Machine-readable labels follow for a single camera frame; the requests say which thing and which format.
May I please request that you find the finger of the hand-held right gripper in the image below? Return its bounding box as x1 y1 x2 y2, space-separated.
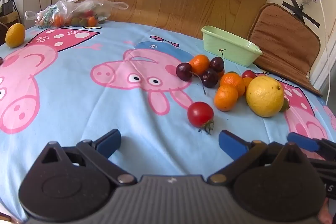
287 132 336 161

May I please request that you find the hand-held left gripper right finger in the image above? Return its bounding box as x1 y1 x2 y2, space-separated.
208 130 311 186

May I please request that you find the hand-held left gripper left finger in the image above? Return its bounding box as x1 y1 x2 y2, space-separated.
33 129 137 186

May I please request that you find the small green tomato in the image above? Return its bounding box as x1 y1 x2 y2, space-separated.
279 98 290 112

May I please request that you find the large red tomato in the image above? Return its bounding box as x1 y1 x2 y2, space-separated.
187 101 214 135

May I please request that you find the orange mandarin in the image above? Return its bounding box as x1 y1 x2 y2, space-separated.
220 72 245 97
188 54 210 76
214 85 239 112

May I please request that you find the large yellow orange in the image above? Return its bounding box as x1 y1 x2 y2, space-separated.
246 76 285 118

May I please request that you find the dark red cherry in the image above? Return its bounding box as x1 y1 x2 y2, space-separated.
209 48 227 73
176 63 207 95
201 68 219 88

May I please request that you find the light green rectangular dish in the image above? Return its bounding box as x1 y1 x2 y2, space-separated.
201 25 263 67

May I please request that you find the person's right hand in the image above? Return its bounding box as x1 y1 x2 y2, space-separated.
318 200 336 224

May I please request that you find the cartoon pig printed blanket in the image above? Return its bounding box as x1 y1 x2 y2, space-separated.
0 20 336 222

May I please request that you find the brown seat cushion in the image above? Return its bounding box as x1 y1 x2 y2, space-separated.
247 3 323 97

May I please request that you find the pile of bagged small tomatoes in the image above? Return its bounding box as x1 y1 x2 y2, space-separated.
37 10 108 28

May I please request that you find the black tape cross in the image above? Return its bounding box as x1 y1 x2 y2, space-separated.
283 0 321 28

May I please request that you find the small yellow-orange round fruit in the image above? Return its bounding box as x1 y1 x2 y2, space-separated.
5 23 26 48

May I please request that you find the clear plastic bag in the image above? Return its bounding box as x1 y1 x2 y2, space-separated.
25 0 129 29

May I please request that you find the black power adapter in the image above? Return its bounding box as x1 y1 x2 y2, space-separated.
1 0 16 15

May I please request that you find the white power cable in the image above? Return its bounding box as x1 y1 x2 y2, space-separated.
316 0 332 104

